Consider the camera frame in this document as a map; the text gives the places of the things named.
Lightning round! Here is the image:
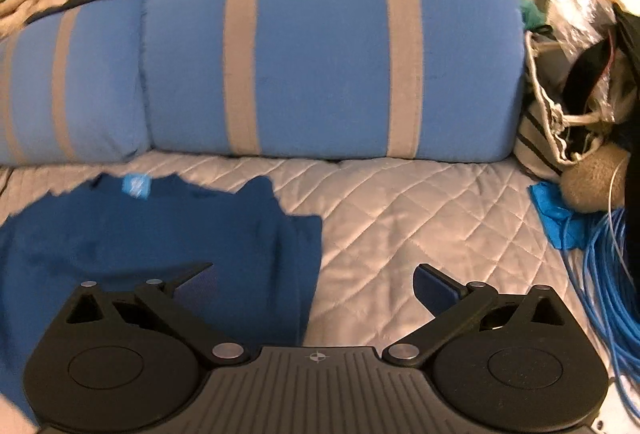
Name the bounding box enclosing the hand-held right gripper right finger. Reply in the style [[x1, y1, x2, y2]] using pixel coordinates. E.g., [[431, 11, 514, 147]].
[[382, 263, 571, 369]]

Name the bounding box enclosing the striped canvas bag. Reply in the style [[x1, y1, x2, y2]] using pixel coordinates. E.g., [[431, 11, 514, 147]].
[[517, 26, 621, 182]]

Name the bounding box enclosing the teal cloth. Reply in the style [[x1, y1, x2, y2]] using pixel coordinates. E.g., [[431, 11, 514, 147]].
[[520, 0, 547, 34]]

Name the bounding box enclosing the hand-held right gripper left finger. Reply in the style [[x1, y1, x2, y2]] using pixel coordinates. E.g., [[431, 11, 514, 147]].
[[60, 261, 253, 367]]

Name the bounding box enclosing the dark blue sweatshirt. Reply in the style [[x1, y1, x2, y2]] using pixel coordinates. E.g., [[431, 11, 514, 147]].
[[0, 171, 323, 420]]

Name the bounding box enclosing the small blue cloth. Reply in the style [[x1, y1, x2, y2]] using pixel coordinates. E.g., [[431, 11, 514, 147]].
[[530, 180, 593, 250]]

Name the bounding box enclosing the thin white cable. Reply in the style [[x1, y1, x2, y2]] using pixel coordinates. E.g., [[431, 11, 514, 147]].
[[609, 161, 627, 210]]

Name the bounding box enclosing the blue pillow with grey stripes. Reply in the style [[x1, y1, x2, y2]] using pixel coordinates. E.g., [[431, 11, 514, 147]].
[[0, 0, 151, 166], [141, 0, 526, 164]]

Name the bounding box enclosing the beige plush toy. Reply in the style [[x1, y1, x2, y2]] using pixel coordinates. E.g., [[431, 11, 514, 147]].
[[559, 146, 632, 213]]

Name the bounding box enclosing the blue coiled cable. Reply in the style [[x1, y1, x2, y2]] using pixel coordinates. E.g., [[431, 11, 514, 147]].
[[562, 206, 640, 420]]

